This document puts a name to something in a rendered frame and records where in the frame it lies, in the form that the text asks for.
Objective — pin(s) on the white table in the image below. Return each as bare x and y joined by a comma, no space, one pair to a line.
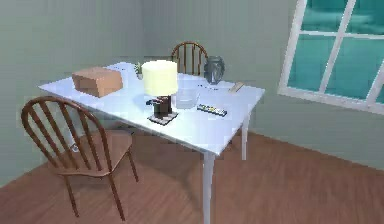
203,130

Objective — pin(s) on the small green potted plant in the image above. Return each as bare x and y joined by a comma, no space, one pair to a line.
138,69

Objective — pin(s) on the brown cardboard box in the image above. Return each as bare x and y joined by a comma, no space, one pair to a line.
97,81

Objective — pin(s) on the grey glass vase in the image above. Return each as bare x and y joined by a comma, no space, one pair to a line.
214,69

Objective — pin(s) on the brown wooden chair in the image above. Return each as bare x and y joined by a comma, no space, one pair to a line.
189,56
100,146

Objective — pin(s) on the black remote control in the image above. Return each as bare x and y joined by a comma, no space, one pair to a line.
212,110

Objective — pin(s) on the table lamp with cream shade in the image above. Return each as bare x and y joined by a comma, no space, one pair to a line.
160,80

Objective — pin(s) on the clear glass bowl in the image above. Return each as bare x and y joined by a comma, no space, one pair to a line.
186,100

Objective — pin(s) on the white framed window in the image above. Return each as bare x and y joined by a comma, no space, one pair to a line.
336,50

